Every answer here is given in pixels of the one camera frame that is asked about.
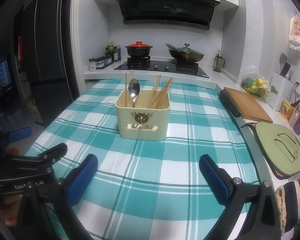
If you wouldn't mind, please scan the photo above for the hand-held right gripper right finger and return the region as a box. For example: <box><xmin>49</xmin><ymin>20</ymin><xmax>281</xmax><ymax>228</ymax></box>
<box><xmin>199</xmin><ymin>154</ymin><xmax>282</xmax><ymax>240</ymax></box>

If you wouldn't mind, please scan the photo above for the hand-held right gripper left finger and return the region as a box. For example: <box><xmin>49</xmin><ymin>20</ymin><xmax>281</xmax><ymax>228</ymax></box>
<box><xmin>20</xmin><ymin>154</ymin><xmax>99</xmax><ymax>240</ymax></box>

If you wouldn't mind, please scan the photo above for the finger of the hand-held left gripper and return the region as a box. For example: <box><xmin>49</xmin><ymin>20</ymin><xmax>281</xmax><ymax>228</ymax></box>
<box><xmin>37</xmin><ymin>142</ymin><xmax>67</xmax><ymax>163</ymax></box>
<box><xmin>0</xmin><ymin>127</ymin><xmax>32</xmax><ymax>147</ymax></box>

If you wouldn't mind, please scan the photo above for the cream utensil holder box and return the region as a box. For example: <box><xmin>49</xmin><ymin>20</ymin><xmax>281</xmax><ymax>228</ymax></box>
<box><xmin>115</xmin><ymin>89</ymin><xmax>171</xmax><ymax>141</ymax></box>

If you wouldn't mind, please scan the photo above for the large metal spoon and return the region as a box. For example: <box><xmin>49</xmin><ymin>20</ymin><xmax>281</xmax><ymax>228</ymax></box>
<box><xmin>128</xmin><ymin>78</ymin><xmax>141</xmax><ymax>108</ymax></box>

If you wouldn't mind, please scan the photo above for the person's left hand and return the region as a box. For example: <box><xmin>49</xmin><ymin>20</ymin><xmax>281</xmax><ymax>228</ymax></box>
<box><xmin>0</xmin><ymin>195</ymin><xmax>19</xmax><ymax>228</ymax></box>

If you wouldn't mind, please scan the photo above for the cardboard box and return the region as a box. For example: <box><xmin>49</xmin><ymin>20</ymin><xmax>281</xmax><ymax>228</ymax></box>
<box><xmin>25</xmin><ymin>95</ymin><xmax>44</xmax><ymax>124</ymax></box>

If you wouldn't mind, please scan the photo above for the teal checked tablecloth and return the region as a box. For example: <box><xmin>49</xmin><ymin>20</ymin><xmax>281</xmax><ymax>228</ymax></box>
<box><xmin>24</xmin><ymin>79</ymin><xmax>265</xmax><ymax>240</ymax></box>

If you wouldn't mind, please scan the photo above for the blue lit screen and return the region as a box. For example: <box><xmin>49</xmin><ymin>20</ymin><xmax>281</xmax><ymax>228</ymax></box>
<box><xmin>0</xmin><ymin>57</ymin><xmax>12</xmax><ymax>90</ymax></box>

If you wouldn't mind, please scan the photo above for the navy cream striped cloth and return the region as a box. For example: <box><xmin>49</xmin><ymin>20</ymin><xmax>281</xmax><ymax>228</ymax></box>
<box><xmin>275</xmin><ymin>180</ymin><xmax>300</xmax><ymax>233</ymax></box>

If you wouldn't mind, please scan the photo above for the dark refrigerator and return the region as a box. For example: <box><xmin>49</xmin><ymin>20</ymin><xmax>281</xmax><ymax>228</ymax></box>
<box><xmin>21</xmin><ymin>0</ymin><xmax>78</xmax><ymax>128</ymax></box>

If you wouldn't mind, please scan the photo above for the wooden cutting board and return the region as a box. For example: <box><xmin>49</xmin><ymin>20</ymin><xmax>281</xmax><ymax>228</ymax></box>
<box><xmin>224</xmin><ymin>87</ymin><xmax>273</xmax><ymax>123</ymax></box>

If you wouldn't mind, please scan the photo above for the pink cup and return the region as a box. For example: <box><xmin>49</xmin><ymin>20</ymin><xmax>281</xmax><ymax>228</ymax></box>
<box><xmin>287</xmin><ymin>107</ymin><xmax>300</xmax><ymax>128</ymax></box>

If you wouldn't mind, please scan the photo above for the yellow printed mug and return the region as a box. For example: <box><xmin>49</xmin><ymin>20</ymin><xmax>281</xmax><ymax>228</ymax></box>
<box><xmin>280</xmin><ymin>99</ymin><xmax>294</xmax><ymax>120</ymax></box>

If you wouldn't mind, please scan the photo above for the bag of yellow green sponges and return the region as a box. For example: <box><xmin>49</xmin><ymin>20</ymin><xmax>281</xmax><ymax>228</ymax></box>
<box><xmin>241</xmin><ymin>76</ymin><xmax>270</xmax><ymax>100</ymax></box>

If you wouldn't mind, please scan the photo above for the white knife block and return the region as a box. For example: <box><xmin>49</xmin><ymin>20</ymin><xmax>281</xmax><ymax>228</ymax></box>
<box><xmin>270</xmin><ymin>71</ymin><xmax>294</xmax><ymax>110</ymax></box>

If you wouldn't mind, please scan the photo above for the dark water jug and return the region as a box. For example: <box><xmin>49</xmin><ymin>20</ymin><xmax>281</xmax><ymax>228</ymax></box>
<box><xmin>213</xmin><ymin>52</ymin><xmax>226</xmax><ymax>73</ymax></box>

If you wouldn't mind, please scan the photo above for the black gas hob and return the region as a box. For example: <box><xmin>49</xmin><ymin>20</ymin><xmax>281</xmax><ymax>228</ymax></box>
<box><xmin>114</xmin><ymin>56</ymin><xmax>210</xmax><ymax>78</ymax></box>

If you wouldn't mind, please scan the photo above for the dark wok with glass lid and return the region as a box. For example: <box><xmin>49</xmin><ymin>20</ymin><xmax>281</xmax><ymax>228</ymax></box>
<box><xmin>165</xmin><ymin>43</ymin><xmax>205</xmax><ymax>63</ymax></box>

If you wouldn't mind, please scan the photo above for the black clay pot red lid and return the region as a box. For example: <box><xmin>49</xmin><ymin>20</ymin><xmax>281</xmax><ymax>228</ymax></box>
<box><xmin>125</xmin><ymin>41</ymin><xmax>153</xmax><ymax>58</ymax></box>

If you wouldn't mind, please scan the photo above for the black spatula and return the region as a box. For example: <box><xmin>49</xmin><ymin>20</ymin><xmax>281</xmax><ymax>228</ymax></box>
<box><xmin>279</xmin><ymin>53</ymin><xmax>290</xmax><ymax>77</ymax></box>

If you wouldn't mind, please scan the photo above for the hanging printed bag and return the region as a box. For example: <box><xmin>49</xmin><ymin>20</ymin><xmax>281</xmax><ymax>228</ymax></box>
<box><xmin>289</xmin><ymin>16</ymin><xmax>300</xmax><ymax>52</ymax></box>

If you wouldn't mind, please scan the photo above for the black range hood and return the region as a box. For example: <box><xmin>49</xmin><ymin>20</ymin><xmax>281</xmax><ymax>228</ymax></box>
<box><xmin>112</xmin><ymin>0</ymin><xmax>222</xmax><ymax>32</ymax></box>

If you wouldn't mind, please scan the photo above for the dark door frame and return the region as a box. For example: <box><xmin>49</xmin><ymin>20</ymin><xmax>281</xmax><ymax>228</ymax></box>
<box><xmin>62</xmin><ymin>0</ymin><xmax>80</xmax><ymax>100</ymax></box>

